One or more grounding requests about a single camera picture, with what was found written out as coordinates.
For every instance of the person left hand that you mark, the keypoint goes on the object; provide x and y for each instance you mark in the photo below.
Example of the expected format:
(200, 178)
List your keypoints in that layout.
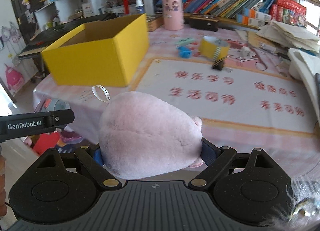
(3, 207)

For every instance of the pink cylinder humidifier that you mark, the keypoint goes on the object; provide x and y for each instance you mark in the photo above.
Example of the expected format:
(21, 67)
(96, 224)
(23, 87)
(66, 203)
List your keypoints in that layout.
(173, 15)

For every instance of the white desk mat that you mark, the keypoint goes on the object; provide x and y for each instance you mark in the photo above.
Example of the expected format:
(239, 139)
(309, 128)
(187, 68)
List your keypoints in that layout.
(233, 98)

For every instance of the mint green correction tape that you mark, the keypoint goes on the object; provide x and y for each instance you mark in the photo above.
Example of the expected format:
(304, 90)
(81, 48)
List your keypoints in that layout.
(184, 41)

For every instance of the black binder clips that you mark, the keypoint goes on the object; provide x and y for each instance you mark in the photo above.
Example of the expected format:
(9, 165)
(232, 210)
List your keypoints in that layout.
(218, 64)

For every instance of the spray bottle blue label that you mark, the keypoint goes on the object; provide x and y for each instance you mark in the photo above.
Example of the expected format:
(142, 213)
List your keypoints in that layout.
(139, 7)

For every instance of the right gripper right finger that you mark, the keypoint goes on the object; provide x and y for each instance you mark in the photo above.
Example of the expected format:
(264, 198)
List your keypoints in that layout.
(218, 162)

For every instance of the white charger plug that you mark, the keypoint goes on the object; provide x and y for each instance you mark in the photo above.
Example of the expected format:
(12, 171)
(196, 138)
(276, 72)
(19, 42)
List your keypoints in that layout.
(245, 51)

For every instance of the blue toy piece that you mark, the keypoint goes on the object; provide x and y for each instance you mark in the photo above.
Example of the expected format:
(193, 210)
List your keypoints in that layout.
(184, 52)

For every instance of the pink plush pig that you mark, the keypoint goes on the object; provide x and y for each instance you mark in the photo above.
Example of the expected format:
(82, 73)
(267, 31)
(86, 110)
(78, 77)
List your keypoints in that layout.
(143, 136)

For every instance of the black electronic keyboard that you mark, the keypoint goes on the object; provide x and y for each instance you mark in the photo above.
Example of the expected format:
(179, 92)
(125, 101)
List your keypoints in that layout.
(49, 36)

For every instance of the wooden chess board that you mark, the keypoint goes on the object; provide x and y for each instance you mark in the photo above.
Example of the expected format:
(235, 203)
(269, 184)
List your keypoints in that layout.
(154, 22)

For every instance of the yellow cardboard box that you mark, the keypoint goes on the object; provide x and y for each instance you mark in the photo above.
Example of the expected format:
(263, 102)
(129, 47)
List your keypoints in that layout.
(100, 52)

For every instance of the stack of papers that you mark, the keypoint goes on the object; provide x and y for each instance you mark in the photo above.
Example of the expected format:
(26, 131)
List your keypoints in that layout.
(289, 36)

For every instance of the red dictionary book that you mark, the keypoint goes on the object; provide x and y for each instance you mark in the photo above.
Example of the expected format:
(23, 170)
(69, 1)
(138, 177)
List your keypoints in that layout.
(291, 12)

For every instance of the yellow tape roll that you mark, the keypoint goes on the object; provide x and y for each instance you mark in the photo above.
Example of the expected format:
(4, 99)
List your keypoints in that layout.
(213, 48)

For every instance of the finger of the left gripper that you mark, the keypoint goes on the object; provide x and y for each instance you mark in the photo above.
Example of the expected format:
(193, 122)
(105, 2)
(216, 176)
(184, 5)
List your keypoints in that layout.
(61, 118)

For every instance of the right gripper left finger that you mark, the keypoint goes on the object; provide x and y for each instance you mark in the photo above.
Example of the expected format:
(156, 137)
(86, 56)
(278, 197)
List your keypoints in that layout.
(91, 169)

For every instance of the dark brown wooden box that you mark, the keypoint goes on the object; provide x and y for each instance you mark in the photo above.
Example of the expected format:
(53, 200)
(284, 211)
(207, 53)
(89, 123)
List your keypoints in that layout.
(206, 22)

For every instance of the white desk lamp base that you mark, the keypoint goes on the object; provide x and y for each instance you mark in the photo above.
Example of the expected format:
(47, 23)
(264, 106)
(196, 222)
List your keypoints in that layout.
(307, 67)

